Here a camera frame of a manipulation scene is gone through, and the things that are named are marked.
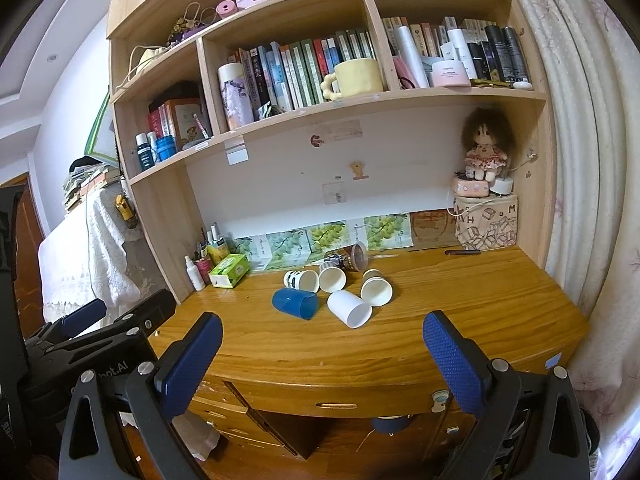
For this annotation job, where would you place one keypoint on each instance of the brown wooden door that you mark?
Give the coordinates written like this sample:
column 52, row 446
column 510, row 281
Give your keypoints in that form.
column 31, row 240

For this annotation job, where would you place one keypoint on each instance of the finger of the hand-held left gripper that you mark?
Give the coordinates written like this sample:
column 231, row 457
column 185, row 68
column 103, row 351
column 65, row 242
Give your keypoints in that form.
column 145, row 312
column 82, row 317

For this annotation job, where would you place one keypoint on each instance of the row of thin books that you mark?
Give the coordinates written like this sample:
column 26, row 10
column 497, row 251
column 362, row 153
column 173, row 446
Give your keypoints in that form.
column 430, row 32

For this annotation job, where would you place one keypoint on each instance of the dark pen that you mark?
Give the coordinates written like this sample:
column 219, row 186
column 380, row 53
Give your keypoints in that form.
column 462, row 252

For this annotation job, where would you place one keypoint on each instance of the dried flower bunch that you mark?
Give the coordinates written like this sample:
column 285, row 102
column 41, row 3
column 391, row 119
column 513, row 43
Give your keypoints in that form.
column 182, row 30

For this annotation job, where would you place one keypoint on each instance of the white cream jar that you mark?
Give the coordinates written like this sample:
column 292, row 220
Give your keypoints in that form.
column 450, row 74

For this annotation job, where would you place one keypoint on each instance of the dark printed drink cup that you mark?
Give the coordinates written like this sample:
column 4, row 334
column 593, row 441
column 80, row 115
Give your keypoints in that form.
column 334, row 260

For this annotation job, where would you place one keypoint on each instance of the brown haired rag doll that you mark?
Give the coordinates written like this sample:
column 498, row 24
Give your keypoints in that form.
column 485, row 142

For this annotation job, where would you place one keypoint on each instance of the clear cup with brown lid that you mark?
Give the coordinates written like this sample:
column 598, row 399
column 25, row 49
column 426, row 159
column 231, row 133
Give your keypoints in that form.
column 358, row 256

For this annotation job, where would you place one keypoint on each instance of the white round device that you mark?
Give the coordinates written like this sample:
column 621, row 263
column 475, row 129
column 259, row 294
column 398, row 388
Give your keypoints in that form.
column 502, row 187

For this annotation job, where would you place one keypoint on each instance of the white lotion bottle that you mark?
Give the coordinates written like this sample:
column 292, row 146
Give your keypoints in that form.
column 459, row 47

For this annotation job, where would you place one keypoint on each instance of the brown sided paper cup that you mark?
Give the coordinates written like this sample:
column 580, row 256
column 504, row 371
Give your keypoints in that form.
column 375, row 290

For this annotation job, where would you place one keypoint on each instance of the white tube bottle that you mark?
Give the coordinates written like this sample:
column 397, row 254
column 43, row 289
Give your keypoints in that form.
column 412, row 57

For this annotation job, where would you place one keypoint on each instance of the pile of old books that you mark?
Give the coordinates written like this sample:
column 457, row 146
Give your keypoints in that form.
column 87, row 185

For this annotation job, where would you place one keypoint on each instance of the white plastic bag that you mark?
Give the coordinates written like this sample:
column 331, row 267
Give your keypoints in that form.
column 195, row 435

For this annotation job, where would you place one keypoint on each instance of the yellow ceramic mug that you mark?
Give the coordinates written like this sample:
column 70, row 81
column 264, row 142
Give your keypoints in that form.
column 357, row 77

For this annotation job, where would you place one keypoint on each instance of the grape printed packet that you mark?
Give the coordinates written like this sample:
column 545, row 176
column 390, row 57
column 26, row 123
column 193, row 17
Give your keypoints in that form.
column 327, row 237
column 247, row 250
column 285, row 249
column 387, row 228

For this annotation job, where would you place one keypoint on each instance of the wooden desk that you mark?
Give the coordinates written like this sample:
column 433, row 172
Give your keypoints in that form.
column 300, row 390

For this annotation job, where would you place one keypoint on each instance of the clear wall hook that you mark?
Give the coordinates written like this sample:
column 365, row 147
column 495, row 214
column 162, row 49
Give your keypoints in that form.
column 334, row 193

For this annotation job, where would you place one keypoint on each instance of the block printed storage box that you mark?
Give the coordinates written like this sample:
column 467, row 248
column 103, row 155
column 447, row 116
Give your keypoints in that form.
column 485, row 225

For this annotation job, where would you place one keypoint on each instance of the blue lidded jar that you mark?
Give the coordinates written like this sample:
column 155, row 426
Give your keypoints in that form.
column 166, row 148

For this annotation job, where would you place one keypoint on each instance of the black spray can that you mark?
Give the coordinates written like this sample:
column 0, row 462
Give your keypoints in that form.
column 516, row 55
column 496, row 52

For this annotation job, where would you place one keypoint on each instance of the white spray bottle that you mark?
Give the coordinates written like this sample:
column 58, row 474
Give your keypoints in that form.
column 194, row 275

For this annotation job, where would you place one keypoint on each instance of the row of pale books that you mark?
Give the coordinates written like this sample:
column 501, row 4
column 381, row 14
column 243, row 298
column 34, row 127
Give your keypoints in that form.
column 300, row 67

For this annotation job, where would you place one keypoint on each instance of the green framed picture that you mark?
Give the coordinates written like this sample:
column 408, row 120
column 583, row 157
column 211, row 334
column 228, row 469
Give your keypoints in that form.
column 100, row 130

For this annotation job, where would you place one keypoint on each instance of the wooden bookshelf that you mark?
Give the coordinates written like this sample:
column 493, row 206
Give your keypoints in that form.
column 160, row 220

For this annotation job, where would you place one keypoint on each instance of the green tissue box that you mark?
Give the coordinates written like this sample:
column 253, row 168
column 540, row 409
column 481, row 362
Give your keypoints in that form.
column 228, row 270

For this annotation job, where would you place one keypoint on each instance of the white lace cloth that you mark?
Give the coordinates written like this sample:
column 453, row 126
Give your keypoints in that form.
column 100, row 255

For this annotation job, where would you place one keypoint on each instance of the yellow toy vehicle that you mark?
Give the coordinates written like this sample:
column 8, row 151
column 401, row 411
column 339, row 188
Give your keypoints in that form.
column 126, row 210

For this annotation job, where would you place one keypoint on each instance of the red pen holder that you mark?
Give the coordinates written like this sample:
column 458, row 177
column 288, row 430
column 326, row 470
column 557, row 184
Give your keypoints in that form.
column 204, row 269

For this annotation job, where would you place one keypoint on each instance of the black white printed paper cup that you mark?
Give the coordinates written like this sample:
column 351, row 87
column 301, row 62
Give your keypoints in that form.
column 294, row 279

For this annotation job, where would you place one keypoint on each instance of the white purple tumbler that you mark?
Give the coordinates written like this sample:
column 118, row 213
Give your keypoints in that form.
column 235, row 95

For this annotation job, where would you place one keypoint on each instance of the orange printed box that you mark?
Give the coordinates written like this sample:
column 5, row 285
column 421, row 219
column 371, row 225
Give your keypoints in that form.
column 182, row 117

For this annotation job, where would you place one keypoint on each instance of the brown printed packet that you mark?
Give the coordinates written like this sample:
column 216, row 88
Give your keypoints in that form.
column 431, row 226

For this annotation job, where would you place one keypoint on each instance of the plain white paper cup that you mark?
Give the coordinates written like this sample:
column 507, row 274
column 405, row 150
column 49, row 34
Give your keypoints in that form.
column 332, row 280

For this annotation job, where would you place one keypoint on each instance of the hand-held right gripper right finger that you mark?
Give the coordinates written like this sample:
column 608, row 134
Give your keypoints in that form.
column 452, row 360

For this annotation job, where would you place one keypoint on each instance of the dark green bottle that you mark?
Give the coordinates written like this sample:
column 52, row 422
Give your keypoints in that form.
column 144, row 152

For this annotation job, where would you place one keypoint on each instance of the white paper cup front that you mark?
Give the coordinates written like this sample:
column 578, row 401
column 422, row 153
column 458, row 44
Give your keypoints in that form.
column 350, row 308

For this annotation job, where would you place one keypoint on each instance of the blue plastic cup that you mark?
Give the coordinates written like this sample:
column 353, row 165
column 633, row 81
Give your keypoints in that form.
column 294, row 305

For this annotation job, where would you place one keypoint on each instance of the floral white curtain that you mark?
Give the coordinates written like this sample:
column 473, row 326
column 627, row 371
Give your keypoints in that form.
column 575, row 160

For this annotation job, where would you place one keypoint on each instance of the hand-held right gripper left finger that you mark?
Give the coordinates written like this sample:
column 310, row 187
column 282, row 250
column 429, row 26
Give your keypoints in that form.
column 190, row 360

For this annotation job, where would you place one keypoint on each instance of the red books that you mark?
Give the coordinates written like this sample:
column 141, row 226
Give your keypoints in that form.
column 157, row 122

